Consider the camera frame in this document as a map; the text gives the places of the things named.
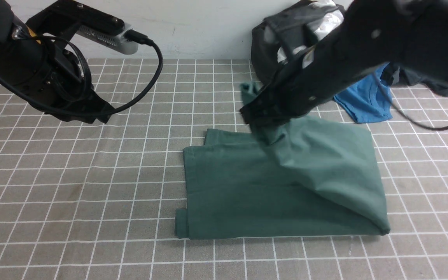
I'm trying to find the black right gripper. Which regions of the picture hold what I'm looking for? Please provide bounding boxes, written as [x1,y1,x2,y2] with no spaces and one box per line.
[240,11,388,126]

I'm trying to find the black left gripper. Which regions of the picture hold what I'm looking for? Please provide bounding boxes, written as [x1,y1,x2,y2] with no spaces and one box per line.
[0,0,126,124]

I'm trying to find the green long-sleeved shirt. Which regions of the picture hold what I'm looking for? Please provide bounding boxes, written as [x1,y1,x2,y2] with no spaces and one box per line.
[175,80,391,240]

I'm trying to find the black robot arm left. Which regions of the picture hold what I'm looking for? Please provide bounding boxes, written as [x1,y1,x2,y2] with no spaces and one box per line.
[0,0,126,124]

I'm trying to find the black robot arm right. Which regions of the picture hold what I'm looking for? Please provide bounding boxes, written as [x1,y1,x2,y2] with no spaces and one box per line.
[240,0,448,126]

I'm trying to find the white crumpled shirt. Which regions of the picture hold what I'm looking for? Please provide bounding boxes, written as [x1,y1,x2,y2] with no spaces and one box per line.
[293,0,344,54]

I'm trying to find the blue t-shirt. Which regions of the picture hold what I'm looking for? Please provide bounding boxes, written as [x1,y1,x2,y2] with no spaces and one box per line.
[334,65,392,124]

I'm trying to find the dark grey crumpled shirt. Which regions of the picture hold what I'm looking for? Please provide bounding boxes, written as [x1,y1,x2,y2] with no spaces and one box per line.
[381,63,448,97]

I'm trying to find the black crumpled garment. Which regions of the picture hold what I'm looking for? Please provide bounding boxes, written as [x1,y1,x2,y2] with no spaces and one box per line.
[250,0,345,84]

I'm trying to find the grey checkered tablecloth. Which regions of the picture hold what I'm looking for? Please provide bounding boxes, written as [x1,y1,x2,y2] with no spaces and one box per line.
[0,59,448,280]

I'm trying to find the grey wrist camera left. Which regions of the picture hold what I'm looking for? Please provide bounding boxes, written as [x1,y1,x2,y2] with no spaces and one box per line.
[77,24,138,55]

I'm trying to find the black camera cable left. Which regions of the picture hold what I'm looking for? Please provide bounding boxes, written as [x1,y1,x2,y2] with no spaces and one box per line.
[0,33,164,117]

